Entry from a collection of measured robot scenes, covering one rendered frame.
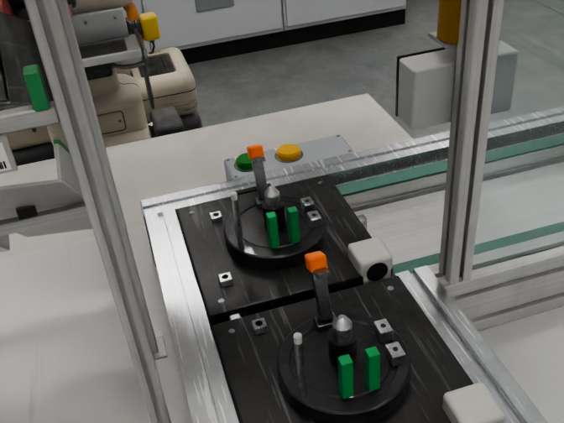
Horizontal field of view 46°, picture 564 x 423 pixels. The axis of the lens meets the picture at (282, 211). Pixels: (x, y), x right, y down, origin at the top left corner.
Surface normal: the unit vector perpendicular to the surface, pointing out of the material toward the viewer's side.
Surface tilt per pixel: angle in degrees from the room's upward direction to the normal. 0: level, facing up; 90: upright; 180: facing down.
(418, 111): 90
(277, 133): 0
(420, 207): 0
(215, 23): 90
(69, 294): 0
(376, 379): 90
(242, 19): 90
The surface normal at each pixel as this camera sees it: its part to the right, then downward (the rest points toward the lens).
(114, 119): 0.30, 0.65
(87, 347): -0.07, -0.81
